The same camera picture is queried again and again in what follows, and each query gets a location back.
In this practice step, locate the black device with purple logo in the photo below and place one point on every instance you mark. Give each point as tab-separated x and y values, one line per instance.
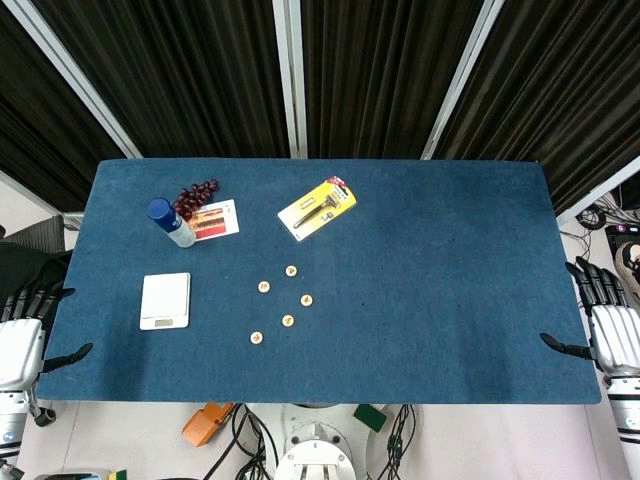
622	235

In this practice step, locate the black curtain panel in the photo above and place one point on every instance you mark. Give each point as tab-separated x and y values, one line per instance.
175	75
375	75
550	75
40	125

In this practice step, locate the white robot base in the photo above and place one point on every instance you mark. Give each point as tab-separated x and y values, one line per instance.
315	455

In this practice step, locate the green block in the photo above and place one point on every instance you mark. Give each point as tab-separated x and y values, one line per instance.
371	417

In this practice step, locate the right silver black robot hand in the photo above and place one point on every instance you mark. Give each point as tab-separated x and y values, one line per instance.
617	332

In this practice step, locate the round cream chess piece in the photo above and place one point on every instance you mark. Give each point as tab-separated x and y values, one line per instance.
291	271
264	287
256	338
287	320
306	300

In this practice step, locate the blue felt table cloth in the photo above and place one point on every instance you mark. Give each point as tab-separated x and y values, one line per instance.
400	300

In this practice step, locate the yellow green small object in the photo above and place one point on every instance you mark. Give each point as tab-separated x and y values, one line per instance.
117	475

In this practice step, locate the yellow razor blister pack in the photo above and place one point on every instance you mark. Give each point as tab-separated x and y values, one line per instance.
317	207

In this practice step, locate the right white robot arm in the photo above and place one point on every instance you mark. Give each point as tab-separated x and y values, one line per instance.
627	420

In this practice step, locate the black mesh office chair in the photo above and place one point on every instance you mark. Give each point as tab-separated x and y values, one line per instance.
30	250

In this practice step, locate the aluminium frame post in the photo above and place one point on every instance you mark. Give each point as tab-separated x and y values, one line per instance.
462	75
75	75
600	192
292	75
25	192

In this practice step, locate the blue capped clear bottle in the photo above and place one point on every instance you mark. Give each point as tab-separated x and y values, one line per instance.
165	215

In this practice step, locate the white sneaker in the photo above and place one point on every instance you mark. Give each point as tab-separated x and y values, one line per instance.
629	260

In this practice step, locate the orange floor device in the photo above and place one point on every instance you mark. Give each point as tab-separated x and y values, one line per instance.
205	425

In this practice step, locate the dark red grape bunch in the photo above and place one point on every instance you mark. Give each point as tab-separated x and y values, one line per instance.
195	195

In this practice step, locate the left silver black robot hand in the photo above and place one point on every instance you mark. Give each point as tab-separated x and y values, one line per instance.
20	345

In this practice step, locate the white card with red picture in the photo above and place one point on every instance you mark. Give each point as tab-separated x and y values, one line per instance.
217	225

